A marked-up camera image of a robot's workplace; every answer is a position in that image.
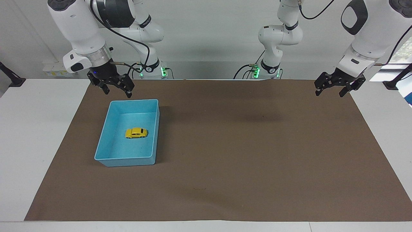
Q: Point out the black stand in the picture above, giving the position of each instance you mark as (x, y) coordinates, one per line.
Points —
(394, 82)
(13, 79)

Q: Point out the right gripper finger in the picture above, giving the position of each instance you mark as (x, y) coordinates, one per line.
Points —
(103, 87)
(127, 84)

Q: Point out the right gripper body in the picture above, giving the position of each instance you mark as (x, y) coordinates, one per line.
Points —
(102, 71)

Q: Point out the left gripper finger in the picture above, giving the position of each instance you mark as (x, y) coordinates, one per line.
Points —
(324, 82)
(352, 87)

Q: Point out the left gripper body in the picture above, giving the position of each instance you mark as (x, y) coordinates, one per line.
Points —
(349, 79)

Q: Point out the light blue plastic tray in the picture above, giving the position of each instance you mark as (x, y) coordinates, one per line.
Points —
(127, 151)

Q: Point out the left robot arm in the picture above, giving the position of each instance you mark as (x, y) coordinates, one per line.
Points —
(370, 35)

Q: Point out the yellow toy beetle car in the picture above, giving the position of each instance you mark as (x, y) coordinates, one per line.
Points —
(136, 132)

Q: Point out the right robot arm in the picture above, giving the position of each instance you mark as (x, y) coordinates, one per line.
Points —
(77, 29)

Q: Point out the white wall power strip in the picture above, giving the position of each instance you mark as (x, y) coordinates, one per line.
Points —
(54, 71)

